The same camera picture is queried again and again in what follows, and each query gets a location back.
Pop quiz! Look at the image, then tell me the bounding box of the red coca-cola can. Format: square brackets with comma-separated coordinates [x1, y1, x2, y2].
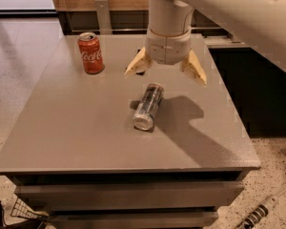
[78, 32, 104, 74]

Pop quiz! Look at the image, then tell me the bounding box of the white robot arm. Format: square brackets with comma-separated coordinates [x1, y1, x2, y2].
[125, 0, 286, 85]

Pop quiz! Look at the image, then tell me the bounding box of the white power strip cable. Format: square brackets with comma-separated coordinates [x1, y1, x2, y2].
[236, 178, 286, 229]

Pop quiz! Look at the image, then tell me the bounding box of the silver redbull can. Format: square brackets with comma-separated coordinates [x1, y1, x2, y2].
[133, 83, 164, 131]

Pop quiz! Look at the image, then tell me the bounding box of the left metal bracket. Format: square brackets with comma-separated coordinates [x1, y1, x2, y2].
[94, 0, 112, 34]

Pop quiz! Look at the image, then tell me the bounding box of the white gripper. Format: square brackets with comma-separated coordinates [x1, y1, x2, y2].
[124, 28, 207, 86]

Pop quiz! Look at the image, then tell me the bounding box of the black wire basket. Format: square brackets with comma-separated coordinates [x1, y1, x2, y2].
[10, 198, 49, 220]

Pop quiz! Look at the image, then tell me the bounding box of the black snack bar wrapper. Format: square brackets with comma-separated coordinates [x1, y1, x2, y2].
[135, 48, 146, 74]

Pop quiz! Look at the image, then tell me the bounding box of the grey drawer cabinet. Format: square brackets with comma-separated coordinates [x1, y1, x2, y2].
[0, 35, 260, 229]

